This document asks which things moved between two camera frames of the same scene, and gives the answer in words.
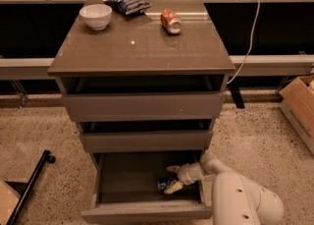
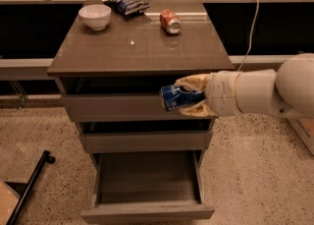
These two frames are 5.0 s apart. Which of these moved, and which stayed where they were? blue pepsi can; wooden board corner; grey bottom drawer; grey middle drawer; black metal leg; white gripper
Moved: blue pepsi can; white gripper
Stayed: wooden board corner; black metal leg; grey middle drawer; grey bottom drawer
